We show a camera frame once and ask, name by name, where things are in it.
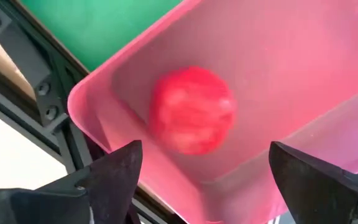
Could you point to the black frame corner bracket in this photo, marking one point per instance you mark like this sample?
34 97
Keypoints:
26 59

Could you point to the red toy apple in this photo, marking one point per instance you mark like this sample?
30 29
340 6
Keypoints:
191 110

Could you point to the red plastic basket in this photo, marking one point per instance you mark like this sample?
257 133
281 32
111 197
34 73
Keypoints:
291 62

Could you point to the green table mat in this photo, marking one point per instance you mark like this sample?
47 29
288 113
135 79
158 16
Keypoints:
98 28

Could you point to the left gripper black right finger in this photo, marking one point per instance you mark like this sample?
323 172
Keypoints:
315 193

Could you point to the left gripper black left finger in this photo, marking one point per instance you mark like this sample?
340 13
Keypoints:
110 186

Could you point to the black aluminium table frame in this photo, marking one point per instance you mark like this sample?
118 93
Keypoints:
79 146

